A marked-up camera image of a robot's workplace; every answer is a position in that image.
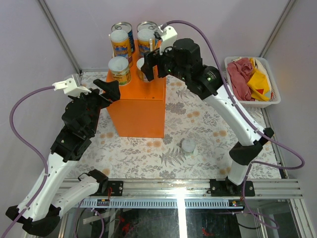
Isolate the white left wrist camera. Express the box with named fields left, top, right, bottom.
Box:
left=52, top=74, right=91, bottom=97

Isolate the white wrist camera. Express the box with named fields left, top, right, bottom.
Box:
left=52, top=74, right=91, bottom=97
left=155, top=24, right=178, bottom=55

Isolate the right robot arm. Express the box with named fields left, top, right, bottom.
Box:
left=141, top=38, right=274, bottom=196

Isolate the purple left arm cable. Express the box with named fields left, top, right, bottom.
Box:
left=0, top=86, right=56, bottom=238

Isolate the blue tin can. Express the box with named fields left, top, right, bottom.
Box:
left=137, top=21, right=158, bottom=32
left=111, top=22, right=136, bottom=53

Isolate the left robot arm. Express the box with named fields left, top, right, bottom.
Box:
left=5, top=78, right=120, bottom=237

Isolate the yellow can with spoon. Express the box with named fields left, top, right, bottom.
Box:
left=137, top=29, right=156, bottom=58

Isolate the pink cloth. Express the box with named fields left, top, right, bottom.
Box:
left=227, top=58, right=254, bottom=101

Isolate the yellow porridge can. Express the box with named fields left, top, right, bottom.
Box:
left=110, top=30, right=133, bottom=67

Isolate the yellow can white lid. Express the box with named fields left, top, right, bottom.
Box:
left=108, top=56, right=131, bottom=85

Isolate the white plastic basket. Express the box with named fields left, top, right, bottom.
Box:
left=224, top=57, right=281, bottom=108

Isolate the aluminium mounting rail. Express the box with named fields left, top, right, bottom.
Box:
left=120, top=179, right=303, bottom=199

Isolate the yellow cloth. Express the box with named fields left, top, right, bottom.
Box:
left=247, top=58, right=271, bottom=102

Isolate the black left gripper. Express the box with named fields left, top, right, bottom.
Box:
left=71, top=79, right=120, bottom=135

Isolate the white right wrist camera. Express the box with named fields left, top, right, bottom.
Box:
left=155, top=24, right=178, bottom=55

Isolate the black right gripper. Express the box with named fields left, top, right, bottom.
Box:
left=140, top=41, right=189, bottom=83

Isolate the orange wooden box shelf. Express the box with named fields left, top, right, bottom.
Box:
left=107, top=40, right=166, bottom=138

